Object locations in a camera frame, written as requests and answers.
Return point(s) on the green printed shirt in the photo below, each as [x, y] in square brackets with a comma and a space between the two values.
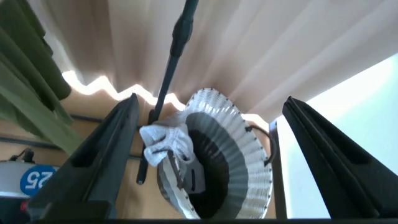
[25, 62]

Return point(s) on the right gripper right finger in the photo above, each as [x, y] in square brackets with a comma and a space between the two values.
[342, 186]

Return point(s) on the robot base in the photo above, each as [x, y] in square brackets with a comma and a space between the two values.
[12, 177]

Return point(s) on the black clothes rack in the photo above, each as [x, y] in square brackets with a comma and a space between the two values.
[182, 31]

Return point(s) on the pale grey garment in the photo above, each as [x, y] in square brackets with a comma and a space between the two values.
[168, 140]

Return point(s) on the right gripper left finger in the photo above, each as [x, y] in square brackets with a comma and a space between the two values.
[93, 186]

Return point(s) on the white laundry basket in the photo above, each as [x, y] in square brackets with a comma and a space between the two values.
[242, 155]

